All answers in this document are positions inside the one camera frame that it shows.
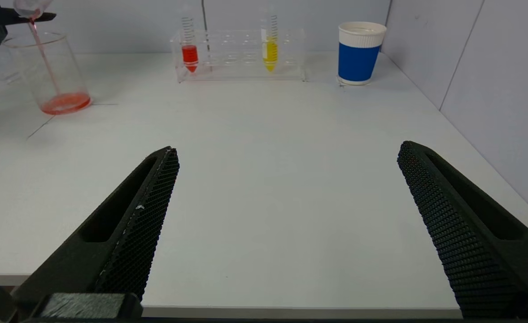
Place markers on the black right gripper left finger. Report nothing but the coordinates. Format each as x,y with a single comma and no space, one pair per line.
129,224

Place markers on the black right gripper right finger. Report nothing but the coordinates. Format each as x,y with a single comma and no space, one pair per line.
470,233

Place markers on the test tube with salmon pigment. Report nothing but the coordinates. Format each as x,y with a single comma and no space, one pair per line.
30,6

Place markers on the clear glass beaker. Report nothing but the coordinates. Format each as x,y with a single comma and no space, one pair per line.
62,101

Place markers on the test tube with red pigment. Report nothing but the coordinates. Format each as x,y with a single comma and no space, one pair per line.
190,56

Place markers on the test tube with yellow pigment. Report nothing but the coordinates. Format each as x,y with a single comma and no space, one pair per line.
270,54

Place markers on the blue white paper cup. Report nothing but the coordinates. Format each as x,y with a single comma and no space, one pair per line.
358,60

